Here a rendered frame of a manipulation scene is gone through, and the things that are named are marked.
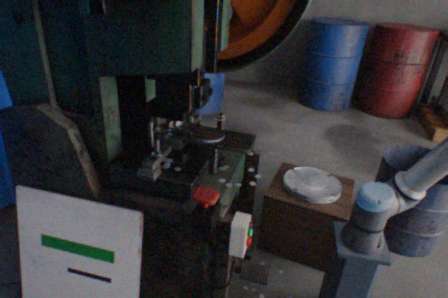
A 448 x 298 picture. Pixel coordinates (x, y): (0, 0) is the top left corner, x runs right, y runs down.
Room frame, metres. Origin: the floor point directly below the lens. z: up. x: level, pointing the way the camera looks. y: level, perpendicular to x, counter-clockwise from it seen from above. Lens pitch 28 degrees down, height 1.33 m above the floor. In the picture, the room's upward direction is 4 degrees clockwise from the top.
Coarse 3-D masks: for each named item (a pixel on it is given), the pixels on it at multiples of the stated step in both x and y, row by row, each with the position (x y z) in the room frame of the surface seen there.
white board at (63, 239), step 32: (32, 192) 1.01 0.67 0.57; (32, 224) 0.99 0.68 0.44; (64, 224) 0.96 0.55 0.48; (96, 224) 0.94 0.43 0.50; (128, 224) 0.92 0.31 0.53; (32, 256) 0.96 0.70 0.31; (64, 256) 0.94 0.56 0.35; (96, 256) 0.91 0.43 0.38; (128, 256) 0.89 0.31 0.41; (32, 288) 0.93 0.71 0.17; (64, 288) 0.91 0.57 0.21; (96, 288) 0.89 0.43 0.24; (128, 288) 0.87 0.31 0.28
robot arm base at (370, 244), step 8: (344, 224) 1.05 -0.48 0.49; (352, 224) 1.00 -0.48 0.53; (344, 232) 1.01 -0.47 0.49; (352, 232) 0.98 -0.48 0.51; (360, 232) 0.97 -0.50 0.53; (368, 232) 0.96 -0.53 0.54; (376, 232) 0.96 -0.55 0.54; (344, 240) 0.99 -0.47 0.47; (352, 240) 0.98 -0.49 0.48; (360, 240) 0.96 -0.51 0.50; (368, 240) 0.95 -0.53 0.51; (376, 240) 0.96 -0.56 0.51; (352, 248) 0.96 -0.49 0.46; (360, 248) 0.95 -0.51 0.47; (368, 248) 0.94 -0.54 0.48; (376, 248) 0.95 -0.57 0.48
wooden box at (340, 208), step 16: (336, 176) 1.63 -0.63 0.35; (272, 192) 1.44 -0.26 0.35; (272, 208) 1.39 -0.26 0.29; (288, 208) 1.36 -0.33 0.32; (304, 208) 1.34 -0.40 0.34; (320, 208) 1.33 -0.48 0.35; (336, 208) 1.34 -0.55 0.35; (272, 224) 1.38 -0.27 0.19; (288, 224) 1.36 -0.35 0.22; (304, 224) 1.33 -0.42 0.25; (320, 224) 1.30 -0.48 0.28; (272, 240) 1.38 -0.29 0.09; (288, 240) 1.35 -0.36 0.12; (304, 240) 1.32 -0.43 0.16; (320, 240) 1.30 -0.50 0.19; (288, 256) 1.34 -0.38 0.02; (304, 256) 1.32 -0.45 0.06; (320, 256) 1.29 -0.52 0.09
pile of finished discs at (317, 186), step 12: (300, 168) 1.65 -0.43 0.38; (312, 168) 1.65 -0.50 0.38; (288, 180) 1.51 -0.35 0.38; (300, 180) 1.52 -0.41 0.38; (312, 180) 1.52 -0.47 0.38; (324, 180) 1.54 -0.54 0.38; (336, 180) 1.55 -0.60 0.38; (288, 192) 1.44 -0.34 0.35; (300, 192) 1.41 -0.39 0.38; (312, 192) 1.42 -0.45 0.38; (324, 192) 1.43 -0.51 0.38; (336, 192) 1.44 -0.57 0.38
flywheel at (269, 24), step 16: (240, 0) 1.51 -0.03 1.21; (256, 0) 1.49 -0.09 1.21; (272, 0) 1.48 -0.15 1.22; (288, 0) 1.43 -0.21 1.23; (240, 16) 1.51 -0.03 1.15; (256, 16) 1.49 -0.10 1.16; (272, 16) 1.44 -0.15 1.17; (288, 16) 1.47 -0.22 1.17; (240, 32) 1.51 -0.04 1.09; (256, 32) 1.45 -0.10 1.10; (272, 32) 1.44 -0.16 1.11; (240, 48) 1.47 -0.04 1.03
